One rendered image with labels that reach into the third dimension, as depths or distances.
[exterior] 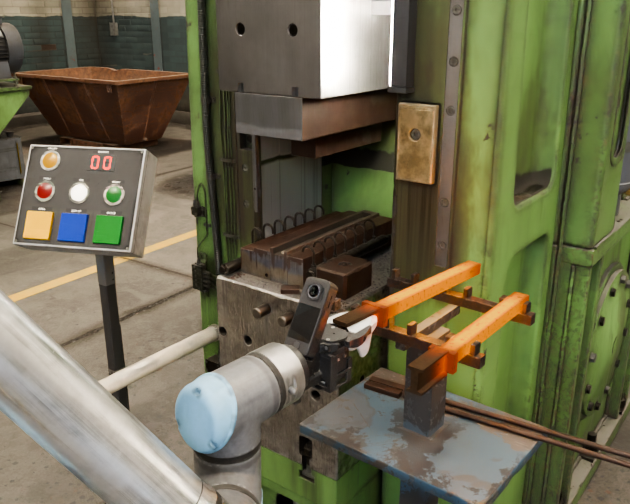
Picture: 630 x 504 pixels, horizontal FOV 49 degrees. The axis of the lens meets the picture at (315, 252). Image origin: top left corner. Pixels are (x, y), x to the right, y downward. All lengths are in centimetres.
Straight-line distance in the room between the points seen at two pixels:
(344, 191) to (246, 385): 128
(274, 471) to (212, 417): 103
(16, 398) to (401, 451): 80
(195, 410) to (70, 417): 19
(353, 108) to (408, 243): 36
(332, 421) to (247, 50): 83
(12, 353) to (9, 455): 214
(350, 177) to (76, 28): 936
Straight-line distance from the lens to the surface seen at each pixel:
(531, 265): 192
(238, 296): 171
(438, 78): 151
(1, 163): 691
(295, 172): 198
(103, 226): 187
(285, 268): 167
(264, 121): 161
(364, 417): 145
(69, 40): 1113
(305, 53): 152
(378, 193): 204
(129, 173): 188
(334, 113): 164
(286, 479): 188
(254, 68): 162
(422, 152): 153
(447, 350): 110
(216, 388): 88
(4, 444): 294
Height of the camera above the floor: 154
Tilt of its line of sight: 19 degrees down
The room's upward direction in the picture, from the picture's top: straight up
